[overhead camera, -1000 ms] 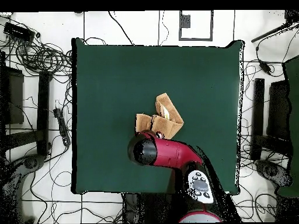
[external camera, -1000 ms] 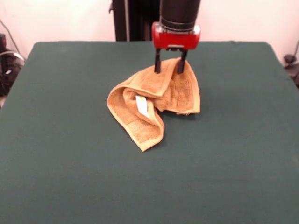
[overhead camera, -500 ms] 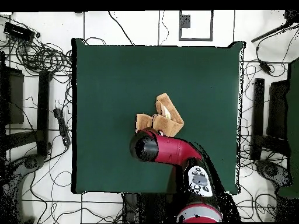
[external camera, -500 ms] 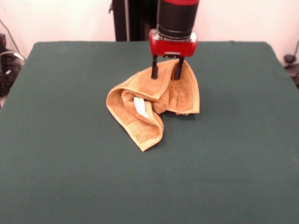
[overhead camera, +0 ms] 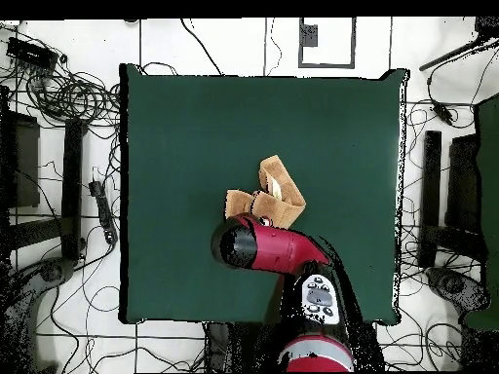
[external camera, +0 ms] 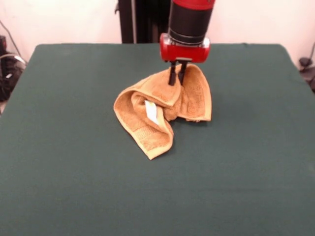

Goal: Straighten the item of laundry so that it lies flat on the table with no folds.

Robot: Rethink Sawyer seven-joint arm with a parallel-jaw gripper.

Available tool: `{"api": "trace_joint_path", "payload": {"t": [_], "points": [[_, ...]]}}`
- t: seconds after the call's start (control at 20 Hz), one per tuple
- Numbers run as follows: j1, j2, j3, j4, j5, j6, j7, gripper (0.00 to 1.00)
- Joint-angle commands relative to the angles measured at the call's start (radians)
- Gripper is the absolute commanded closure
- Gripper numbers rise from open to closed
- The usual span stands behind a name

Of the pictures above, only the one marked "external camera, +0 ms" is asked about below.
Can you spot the small black box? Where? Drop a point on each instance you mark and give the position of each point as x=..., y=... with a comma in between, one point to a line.
x=2, y=44

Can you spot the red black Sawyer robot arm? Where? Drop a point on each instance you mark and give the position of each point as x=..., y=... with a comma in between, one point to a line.
x=190, y=22

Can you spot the tall black stand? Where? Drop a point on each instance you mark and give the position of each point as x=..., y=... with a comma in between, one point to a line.
x=147, y=22

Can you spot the dark green table cloth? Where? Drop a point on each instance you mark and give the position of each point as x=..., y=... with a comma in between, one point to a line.
x=221, y=147

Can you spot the tan terry towel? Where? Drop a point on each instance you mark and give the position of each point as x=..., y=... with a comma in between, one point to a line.
x=197, y=98

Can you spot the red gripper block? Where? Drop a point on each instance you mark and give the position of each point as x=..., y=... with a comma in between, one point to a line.
x=184, y=52

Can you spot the black stand base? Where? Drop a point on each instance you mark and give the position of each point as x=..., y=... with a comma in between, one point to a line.
x=7, y=78
x=305, y=61

